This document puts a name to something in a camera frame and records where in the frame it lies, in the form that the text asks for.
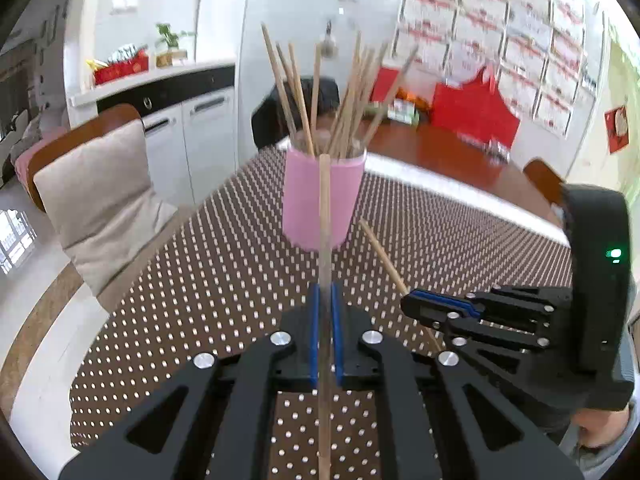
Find group of wall certificates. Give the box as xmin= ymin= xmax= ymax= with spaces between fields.
xmin=365 ymin=0 xmax=601 ymax=138

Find beige sofa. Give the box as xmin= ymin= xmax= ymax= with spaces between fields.
xmin=0 ymin=105 xmax=46 ymax=181

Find pink blanket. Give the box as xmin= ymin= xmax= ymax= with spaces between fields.
xmin=12 ymin=127 xmax=66 ymax=181

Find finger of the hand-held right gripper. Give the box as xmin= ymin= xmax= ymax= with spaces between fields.
xmin=401 ymin=285 xmax=571 ymax=326
xmin=401 ymin=302 xmax=573 ymax=361

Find small potted green plant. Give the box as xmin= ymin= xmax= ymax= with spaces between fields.
xmin=154 ymin=22 xmax=197 ymax=68

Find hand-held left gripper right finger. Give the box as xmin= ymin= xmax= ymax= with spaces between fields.
xmin=331 ymin=282 xmax=586 ymax=480

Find red tin box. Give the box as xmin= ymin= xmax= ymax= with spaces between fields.
xmin=92 ymin=50 xmax=150 ymax=86

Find pale green fringed valance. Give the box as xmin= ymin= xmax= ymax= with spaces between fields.
xmin=607 ymin=22 xmax=640 ymax=91

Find wooden chair with cushion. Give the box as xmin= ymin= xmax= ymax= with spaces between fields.
xmin=32 ymin=120 xmax=181 ymax=298

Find red upright box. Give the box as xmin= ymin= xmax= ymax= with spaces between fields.
xmin=372 ymin=66 xmax=401 ymax=103

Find single wooden chopstick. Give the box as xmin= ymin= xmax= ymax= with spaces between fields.
xmin=318 ymin=155 xmax=333 ymax=480
xmin=358 ymin=219 xmax=445 ymax=353

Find silver snack packet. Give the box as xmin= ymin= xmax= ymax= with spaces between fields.
xmin=482 ymin=140 xmax=511 ymax=163

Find large red gift bag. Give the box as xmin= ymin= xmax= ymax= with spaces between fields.
xmin=431 ymin=64 xmax=522 ymax=146

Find brown polka dot tablecloth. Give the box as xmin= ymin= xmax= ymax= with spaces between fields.
xmin=69 ymin=147 xmax=576 ymax=480

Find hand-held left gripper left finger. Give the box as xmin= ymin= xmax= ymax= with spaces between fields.
xmin=59 ymin=284 xmax=321 ymax=480

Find orange snack packets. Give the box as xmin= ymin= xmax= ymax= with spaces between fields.
xmin=400 ymin=89 xmax=431 ymax=111

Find pink cup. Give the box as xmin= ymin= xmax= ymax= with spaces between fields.
xmin=282 ymin=142 xmax=368 ymax=252

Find bunch of wooden chopsticks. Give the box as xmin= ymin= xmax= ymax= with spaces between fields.
xmin=260 ymin=22 xmax=421 ymax=158

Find small hanging wall ornament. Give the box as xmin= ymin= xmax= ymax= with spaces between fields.
xmin=320 ymin=20 xmax=338 ymax=58

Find white door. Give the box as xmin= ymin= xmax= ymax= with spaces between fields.
xmin=570 ymin=35 xmax=640 ymax=196

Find person's right forearm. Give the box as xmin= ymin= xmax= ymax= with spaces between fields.
xmin=555 ymin=405 xmax=640 ymax=473

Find red diamond door decoration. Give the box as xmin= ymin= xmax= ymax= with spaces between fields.
xmin=604 ymin=105 xmax=632 ymax=153

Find white sideboard cabinet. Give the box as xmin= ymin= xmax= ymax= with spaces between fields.
xmin=67 ymin=55 xmax=241 ymax=206

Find black jacket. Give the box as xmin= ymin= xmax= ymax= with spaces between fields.
xmin=250 ymin=77 xmax=341 ymax=151

